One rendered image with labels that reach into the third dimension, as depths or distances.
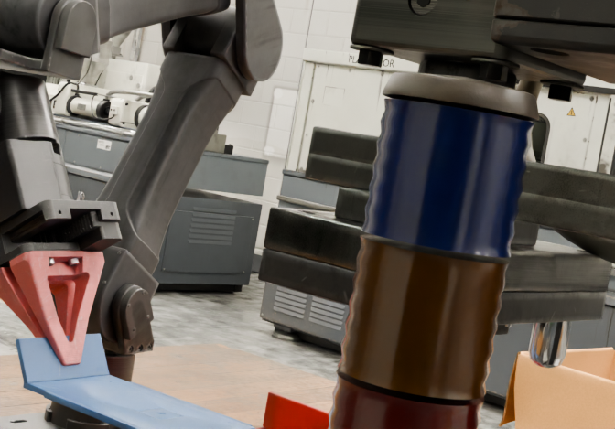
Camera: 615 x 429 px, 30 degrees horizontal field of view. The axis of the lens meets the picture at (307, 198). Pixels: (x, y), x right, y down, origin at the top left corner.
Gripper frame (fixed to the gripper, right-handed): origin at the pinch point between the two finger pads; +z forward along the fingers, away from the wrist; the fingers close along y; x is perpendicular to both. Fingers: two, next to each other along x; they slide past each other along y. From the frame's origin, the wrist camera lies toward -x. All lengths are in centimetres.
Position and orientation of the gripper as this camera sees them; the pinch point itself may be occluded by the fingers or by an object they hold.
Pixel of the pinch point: (66, 354)
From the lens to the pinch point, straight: 79.6
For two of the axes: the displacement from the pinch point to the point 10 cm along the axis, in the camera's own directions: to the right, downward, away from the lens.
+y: 7.4, -3.7, -5.6
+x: 6.2, 0.3, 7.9
